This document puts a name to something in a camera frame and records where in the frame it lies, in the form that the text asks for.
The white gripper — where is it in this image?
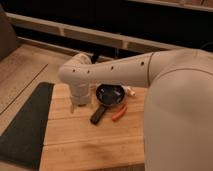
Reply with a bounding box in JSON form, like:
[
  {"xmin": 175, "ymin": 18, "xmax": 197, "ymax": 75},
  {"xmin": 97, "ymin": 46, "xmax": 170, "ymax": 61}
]
[{"xmin": 69, "ymin": 84, "xmax": 92, "ymax": 113}]

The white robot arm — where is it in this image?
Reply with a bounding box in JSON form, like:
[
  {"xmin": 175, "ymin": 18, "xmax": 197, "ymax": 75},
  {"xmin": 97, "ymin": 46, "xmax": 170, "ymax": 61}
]
[{"xmin": 59, "ymin": 49, "xmax": 213, "ymax": 171}]

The black frying pan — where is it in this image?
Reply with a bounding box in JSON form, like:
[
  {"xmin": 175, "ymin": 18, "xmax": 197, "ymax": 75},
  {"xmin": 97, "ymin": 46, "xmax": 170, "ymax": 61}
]
[{"xmin": 90, "ymin": 84, "xmax": 125, "ymax": 125}]

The wooden folding table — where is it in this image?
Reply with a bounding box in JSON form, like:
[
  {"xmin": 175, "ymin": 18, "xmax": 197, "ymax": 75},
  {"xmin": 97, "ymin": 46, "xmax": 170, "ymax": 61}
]
[{"xmin": 39, "ymin": 84, "xmax": 146, "ymax": 171}]

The white tube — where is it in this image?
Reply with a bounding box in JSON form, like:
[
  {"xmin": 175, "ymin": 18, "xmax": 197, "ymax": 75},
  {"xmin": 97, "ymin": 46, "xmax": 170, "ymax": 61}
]
[{"xmin": 124, "ymin": 86, "xmax": 136, "ymax": 97}]

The dark floor mat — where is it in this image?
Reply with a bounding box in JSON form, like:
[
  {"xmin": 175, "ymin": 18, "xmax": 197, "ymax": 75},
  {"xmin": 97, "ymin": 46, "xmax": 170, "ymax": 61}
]
[{"xmin": 0, "ymin": 82, "xmax": 54, "ymax": 170}]

